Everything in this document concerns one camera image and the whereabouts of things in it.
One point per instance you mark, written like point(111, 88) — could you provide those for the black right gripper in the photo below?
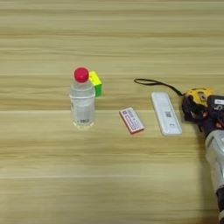
point(212, 124)

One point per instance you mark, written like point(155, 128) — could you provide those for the white rectangular device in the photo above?
point(166, 113)

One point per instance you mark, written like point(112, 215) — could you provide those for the small red white box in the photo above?
point(131, 120)

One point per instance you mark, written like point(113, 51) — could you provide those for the clear water bottle red cap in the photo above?
point(83, 105)

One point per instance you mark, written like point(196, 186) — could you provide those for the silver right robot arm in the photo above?
point(217, 157)

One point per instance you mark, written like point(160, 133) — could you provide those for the yellow black tape measure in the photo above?
point(198, 94)

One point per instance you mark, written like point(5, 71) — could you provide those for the yellow green puzzle cube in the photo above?
point(97, 86)

